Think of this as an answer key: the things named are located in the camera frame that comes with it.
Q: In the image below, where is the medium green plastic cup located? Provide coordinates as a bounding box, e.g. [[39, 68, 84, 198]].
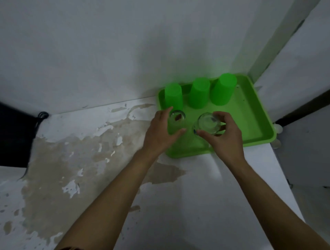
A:
[[188, 78, 210, 109]]

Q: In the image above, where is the wide clear drinking glass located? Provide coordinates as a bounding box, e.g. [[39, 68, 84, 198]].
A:
[[193, 112, 222, 136]]

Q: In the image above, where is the black cord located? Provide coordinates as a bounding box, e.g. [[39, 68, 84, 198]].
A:
[[34, 111, 50, 130]]

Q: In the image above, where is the green plastic tray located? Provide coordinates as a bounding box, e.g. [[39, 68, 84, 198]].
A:
[[158, 74, 277, 159]]

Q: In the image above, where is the large green plastic cup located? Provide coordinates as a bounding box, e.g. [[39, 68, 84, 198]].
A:
[[211, 73, 238, 106]]

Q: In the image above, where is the person's left forearm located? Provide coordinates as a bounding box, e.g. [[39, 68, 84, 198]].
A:
[[54, 151, 159, 250]]

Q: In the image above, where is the small clear drinking glass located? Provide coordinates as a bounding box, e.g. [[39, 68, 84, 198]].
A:
[[168, 110, 186, 135]]

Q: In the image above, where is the person's right forearm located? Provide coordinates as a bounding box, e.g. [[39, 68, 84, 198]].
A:
[[228, 157, 330, 250]]

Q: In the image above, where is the person's right hand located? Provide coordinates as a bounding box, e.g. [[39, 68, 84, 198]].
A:
[[196, 111, 246, 168]]

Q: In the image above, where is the person's left hand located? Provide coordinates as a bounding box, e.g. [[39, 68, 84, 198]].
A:
[[140, 106, 187, 164]]

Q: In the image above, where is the dark cloth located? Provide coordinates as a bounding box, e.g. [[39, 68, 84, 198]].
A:
[[0, 102, 40, 168]]

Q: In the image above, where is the small green plastic cup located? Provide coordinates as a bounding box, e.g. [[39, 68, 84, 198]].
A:
[[164, 83, 184, 111]]

